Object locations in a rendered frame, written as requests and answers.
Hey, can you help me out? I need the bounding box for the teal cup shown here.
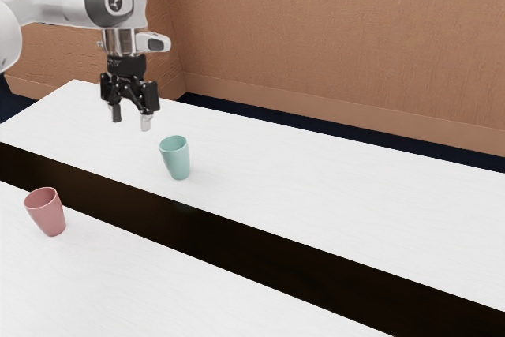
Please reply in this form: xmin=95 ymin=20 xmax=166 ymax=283
xmin=159 ymin=135 xmax=191 ymax=181

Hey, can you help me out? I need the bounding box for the pink cup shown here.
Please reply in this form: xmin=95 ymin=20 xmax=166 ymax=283
xmin=23 ymin=186 xmax=67 ymax=238

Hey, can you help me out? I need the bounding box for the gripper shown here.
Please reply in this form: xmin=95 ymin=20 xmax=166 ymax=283
xmin=99 ymin=54 xmax=161 ymax=133

